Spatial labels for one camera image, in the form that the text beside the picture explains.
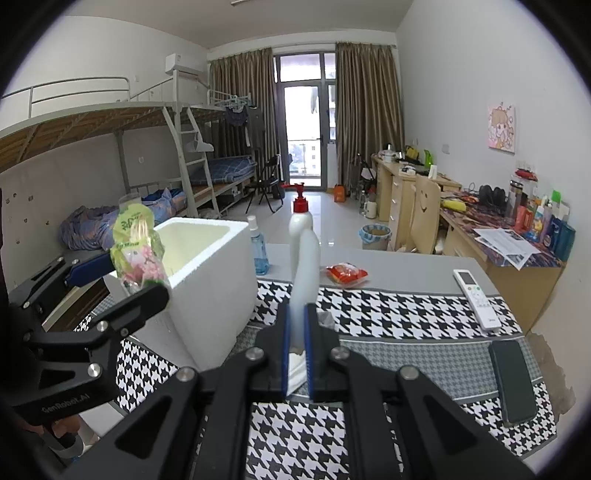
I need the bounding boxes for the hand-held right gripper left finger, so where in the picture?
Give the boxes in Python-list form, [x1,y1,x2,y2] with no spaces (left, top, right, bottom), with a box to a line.
[62,305,291,480]

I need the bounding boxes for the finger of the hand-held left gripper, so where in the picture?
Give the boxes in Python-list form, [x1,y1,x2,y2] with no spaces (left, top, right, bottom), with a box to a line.
[8,253,117,315]
[21,282,171,378]

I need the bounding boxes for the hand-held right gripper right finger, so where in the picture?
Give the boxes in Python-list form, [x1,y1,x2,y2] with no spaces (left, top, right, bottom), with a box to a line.
[305,305,541,480]

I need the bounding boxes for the green printed plastic bag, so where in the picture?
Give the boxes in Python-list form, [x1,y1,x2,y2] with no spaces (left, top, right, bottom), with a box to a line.
[111,194,166,296]

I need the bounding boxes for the blue face mask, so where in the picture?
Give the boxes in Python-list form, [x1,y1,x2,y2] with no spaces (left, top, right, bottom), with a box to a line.
[285,229,322,398]

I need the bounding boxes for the white foam box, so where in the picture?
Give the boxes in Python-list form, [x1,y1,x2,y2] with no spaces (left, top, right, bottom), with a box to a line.
[104,217,258,372]

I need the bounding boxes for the person's left hand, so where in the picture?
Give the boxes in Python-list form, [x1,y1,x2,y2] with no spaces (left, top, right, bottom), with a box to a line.
[50,414,84,445]

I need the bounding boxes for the blue crumpled blanket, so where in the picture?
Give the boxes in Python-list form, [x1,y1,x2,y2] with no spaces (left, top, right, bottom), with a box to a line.
[59,187,188,252]

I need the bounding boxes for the red snack packet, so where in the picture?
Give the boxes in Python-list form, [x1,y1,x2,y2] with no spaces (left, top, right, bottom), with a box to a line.
[326,262,369,288]

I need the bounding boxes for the clear blue spray bottle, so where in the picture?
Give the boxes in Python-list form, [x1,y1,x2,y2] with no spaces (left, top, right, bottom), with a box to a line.
[246,215,270,276]

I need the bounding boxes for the houndstooth table mat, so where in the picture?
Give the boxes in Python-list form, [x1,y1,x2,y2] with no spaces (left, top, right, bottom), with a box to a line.
[74,277,559,480]

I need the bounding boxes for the white pump bottle red cap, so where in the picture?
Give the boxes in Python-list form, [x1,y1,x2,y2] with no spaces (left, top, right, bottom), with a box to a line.
[283,182,320,284]

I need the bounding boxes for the round trash bin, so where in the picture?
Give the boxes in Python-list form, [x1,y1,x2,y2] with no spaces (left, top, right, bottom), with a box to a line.
[359,224,392,251]

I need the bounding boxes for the large white metal bunk bed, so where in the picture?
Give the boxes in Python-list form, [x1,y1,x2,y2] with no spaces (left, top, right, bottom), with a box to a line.
[0,69,218,278]

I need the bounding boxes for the blue checkered mattress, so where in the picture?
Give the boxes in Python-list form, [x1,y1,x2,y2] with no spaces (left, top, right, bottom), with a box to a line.
[189,156,257,185]

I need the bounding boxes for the black folding chair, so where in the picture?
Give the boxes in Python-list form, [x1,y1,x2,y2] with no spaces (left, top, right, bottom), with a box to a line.
[252,154,284,214]

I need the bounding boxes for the white remote control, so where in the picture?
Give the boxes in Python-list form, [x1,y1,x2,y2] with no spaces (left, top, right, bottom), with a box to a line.
[452,269,502,330]

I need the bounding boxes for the light wooden chair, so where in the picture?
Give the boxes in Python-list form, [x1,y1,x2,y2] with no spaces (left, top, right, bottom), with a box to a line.
[406,174,441,254]

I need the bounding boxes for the light wooden desk with drawers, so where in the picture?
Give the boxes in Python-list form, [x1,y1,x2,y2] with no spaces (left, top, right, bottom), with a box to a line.
[370,154,462,227]

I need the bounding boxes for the dark folded stand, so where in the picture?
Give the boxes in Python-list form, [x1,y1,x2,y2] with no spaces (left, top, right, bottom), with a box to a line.
[348,154,375,199]

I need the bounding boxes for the black smartphone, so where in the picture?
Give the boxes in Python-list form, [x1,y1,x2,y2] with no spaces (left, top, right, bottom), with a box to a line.
[488,340,539,428]

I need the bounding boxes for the brown curtain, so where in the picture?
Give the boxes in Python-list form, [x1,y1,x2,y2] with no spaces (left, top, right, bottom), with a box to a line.
[335,41,406,185]
[209,46,278,195]

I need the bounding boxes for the wooden desk with patterned cover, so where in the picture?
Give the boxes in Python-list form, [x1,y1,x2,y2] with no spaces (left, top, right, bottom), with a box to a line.
[438,203,566,333]

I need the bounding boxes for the small white metal bunk bed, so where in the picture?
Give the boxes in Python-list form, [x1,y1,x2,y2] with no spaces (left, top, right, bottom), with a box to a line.
[205,90,266,217]

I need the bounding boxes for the printed paper sheets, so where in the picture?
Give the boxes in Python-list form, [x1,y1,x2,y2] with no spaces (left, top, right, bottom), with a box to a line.
[473,226,541,271]

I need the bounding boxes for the white air conditioner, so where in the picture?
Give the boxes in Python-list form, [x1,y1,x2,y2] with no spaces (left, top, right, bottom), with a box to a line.
[165,53,204,75]

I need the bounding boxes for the glass balcony door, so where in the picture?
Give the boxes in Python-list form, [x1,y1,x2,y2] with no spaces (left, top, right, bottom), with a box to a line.
[273,52,338,189]

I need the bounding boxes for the black headphones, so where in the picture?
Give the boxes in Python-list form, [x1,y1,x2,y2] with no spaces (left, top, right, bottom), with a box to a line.
[478,185,509,208]

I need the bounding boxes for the cluster of toiletry bottles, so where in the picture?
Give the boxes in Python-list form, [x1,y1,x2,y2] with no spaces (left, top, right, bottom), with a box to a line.
[505,168,577,261]

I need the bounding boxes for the pink cartoon wall poster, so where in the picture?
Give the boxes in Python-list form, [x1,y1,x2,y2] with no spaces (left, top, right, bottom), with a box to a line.
[487,104,516,152]

